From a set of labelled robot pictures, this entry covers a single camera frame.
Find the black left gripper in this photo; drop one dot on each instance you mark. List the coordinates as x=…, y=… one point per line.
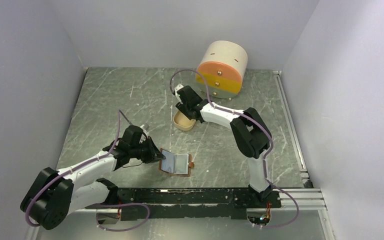
x=154, y=154

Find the beige oval card tray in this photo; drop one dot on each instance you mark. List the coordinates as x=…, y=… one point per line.
x=182, y=122

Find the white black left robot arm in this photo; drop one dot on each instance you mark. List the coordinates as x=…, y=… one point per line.
x=54, y=194

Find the brown leather card holder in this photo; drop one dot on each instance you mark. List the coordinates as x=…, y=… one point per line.
x=176, y=164

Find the round mini drawer cabinet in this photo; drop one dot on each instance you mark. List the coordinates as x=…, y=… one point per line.
x=223, y=66

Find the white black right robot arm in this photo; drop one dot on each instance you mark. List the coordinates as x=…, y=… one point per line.
x=252, y=136

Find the aluminium frame rail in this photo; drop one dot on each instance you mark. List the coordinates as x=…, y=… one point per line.
x=308, y=198

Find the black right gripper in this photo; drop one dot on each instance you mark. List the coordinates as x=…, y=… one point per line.
x=182, y=108

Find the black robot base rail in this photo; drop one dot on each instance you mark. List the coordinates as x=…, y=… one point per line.
x=176, y=203

